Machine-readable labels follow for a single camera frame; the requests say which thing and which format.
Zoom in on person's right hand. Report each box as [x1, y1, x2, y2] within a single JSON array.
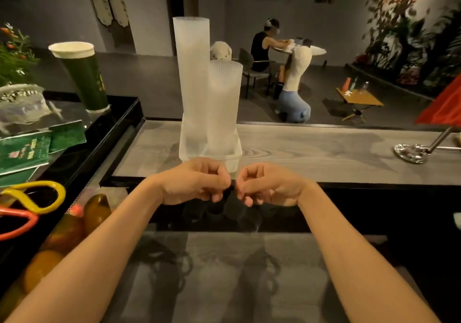
[[234, 162, 307, 208]]

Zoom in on person's left hand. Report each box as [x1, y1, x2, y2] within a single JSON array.
[[158, 157, 232, 206]]

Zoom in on person's left forearm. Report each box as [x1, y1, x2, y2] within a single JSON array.
[[5, 175, 165, 323]]

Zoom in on person's right forearm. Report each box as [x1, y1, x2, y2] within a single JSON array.
[[297, 182, 442, 323]]

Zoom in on clear plastic container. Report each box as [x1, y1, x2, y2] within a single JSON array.
[[178, 114, 243, 173]]

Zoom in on short translucent cup sleeve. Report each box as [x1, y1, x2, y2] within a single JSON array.
[[207, 60, 244, 156]]

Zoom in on white torso sculpture blue jeans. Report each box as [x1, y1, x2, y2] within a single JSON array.
[[275, 45, 313, 124]]

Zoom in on tall translucent cup sleeve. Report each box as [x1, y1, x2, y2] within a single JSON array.
[[172, 16, 211, 156]]

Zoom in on grey chair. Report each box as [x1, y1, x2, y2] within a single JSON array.
[[238, 48, 272, 100]]

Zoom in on white plush toy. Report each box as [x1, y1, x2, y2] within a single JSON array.
[[210, 41, 233, 61]]

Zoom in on green yellow mango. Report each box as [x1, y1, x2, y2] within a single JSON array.
[[83, 193, 112, 236]]

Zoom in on small wooden folding table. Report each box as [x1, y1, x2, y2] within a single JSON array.
[[335, 87, 384, 123]]

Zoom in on white round table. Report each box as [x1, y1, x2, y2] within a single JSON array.
[[273, 43, 328, 56]]

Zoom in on plain dark green packet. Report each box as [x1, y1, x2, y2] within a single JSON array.
[[48, 119, 87, 154]]

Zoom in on red yellow mango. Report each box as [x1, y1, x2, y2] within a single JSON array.
[[39, 213, 86, 256]]

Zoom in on green paper cup stack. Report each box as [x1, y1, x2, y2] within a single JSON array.
[[48, 41, 111, 114]]

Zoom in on metal stand base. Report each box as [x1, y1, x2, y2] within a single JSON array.
[[393, 126, 461, 164]]

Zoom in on large green printed packet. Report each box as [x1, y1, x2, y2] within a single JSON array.
[[0, 131, 52, 176]]

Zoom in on orange fruit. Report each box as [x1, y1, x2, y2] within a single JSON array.
[[22, 250, 65, 295]]

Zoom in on clear plastic bag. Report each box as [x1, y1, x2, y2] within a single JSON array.
[[0, 83, 64, 135]]

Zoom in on red cloth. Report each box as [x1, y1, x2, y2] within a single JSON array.
[[415, 74, 461, 127]]

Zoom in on decorative blossom tree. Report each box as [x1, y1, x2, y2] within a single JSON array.
[[363, 0, 461, 86]]

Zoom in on potted flowering plant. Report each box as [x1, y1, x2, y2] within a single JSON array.
[[0, 23, 40, 87]]

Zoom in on yellow handled scissors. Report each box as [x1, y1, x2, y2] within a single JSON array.
[[0, 180, 67, 215]]

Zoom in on orange handled scissors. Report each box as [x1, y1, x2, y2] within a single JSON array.
[[0, 206, 39, 243]]

